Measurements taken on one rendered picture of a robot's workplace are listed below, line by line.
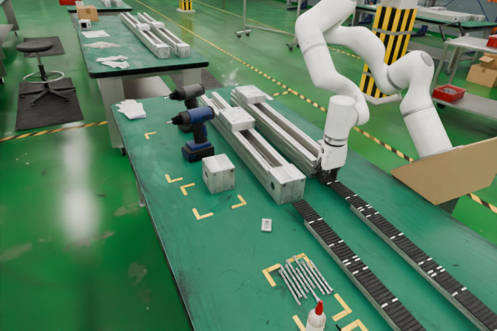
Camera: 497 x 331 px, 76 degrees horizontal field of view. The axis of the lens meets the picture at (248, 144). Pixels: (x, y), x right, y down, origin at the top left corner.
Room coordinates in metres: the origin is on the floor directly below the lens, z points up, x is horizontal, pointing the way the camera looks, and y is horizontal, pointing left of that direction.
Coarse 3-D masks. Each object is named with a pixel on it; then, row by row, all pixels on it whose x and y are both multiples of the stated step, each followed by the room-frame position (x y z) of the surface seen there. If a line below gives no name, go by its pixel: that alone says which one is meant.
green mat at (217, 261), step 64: (128, 128) 1.36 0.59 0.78; (256, 128) 1.42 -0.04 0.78; (192, 192) 0.90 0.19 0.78; (256, 192) 0.91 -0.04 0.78; (320, 192) 0.93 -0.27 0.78; (384, 192) 0.95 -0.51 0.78; (192, 256) 0.61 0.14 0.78; (256, 256) 0.62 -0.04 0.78; (320, 256) 0.63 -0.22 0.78; (384, 256) 0.64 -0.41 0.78; (448, 256) 0.65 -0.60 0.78; (192, 320) 0.43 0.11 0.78; (256, 320) 0.44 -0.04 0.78; (384, 320) 0.45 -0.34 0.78; (448, 320) 0.46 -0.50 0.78
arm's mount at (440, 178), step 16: (480, 144) 0.93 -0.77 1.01; (496, 144) 0.97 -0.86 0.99; (432, 160) 0.94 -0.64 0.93; (448, 160) 0.90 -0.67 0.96; (464, 160) 0.91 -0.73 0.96; (480, 160) 0.95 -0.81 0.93; (496, 160) 1.00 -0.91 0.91; (400, 176) 1.03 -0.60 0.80; (416, 176) 0.97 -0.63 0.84; (432, 176) 0.93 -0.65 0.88; (448, 176) 0.88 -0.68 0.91; (464, 176) 0.93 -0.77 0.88; (480, 176) 0.97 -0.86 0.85; (432, 192) 0.91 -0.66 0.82; (448, 192) 0.90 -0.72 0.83; (464, 192) 0.95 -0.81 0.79
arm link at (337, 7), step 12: (324, 0) 1.29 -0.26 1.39; (336, 0) 1.27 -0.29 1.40; (348, 0) 1.26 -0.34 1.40; (312, 12) 1.25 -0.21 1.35; (324, 12) 1.25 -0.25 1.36; (336, 12) 1.25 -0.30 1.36; (348, 12) 1.26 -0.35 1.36; (300, 24) 1.20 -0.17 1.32; (312, 24) 1.19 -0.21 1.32; (324, 24) 1.23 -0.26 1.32; (300, 36) 1.18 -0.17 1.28; (312, 36) 1.16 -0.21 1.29; (300, 48) 1.18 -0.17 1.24
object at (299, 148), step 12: (252, 108) 1.48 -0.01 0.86; (264, 108) 1.51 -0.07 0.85; (264, 120) 1.36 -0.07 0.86; (276, 120) 1.40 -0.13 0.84; (264, 132) 1.35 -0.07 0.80; (276, 132) 1.27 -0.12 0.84; (288, 132) 1.29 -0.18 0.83; (300, 132) 1.24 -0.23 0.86; (276, 144) 1.25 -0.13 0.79; (288, 144) 1.17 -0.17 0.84; (300, 144) 1.18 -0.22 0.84; (312, 144) 1.14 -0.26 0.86; (288, 156) 1.15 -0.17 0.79; (300, 156) 1.08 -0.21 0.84; (312, 156) 1.04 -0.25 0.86; (300, 168) 1.07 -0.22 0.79; (312, 168) 1.01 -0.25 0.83
